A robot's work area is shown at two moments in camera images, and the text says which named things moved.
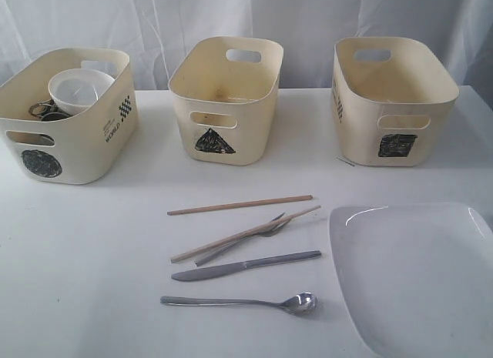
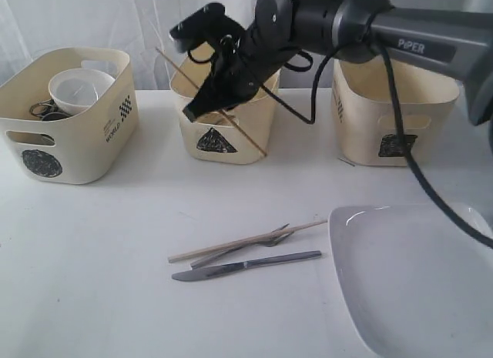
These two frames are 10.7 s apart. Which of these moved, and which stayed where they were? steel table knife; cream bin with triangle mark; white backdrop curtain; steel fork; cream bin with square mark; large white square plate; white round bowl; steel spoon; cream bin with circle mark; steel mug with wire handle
Moved: steel spoon; steel fork
Stayed: cream bin with square mark; cream bin with triangle mark; large white square plate; white round bowl; steel mug with wire handle; cream bin with circle mark; steel table knife; white backdrop curtain
